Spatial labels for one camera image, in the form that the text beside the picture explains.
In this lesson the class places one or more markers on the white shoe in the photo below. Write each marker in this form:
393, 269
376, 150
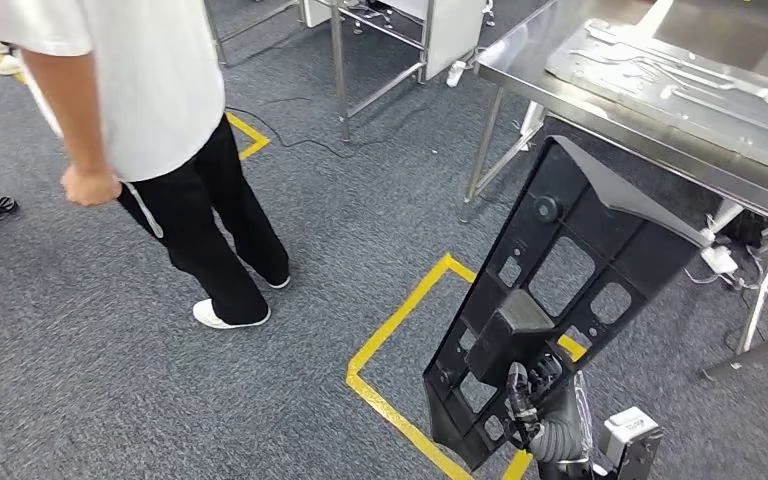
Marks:
10, 65

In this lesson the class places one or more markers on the person's hand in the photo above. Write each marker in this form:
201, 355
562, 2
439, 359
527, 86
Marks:
89, 185

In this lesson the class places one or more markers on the stainless steel workbench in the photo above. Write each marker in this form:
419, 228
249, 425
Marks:
523, 60

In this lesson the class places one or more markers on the steel frame stand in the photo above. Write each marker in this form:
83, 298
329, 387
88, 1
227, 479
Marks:
214, 33

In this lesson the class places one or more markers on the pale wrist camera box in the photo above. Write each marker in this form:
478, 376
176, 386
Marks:
629, 430

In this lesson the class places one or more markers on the white power strip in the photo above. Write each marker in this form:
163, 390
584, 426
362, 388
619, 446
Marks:
720, 260

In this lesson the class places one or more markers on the person's forearm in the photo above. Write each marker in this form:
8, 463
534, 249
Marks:
66, 112

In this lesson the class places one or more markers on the small white plug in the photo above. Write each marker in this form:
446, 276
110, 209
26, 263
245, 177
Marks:
457, 74

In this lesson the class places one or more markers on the steel frame table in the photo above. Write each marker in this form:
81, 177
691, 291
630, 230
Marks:
339, 79

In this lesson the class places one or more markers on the black power adapter box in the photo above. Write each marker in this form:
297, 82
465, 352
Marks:
748, 228

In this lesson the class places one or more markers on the stamped sheet metal panel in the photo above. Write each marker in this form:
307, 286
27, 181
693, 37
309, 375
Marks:
656, 86

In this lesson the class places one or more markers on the person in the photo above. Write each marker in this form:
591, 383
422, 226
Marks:
159, 79

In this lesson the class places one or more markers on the black plastic plate bracket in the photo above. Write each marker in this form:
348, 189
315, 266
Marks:
649, 265

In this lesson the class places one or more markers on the white cabinet panel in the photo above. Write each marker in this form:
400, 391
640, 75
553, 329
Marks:
453, 33

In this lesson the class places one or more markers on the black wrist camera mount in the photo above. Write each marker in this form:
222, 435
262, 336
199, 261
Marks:
636, 467

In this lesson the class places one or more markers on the white rod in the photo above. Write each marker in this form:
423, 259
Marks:
149, 218

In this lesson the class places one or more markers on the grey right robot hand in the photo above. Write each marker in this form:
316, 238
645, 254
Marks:
569, 401

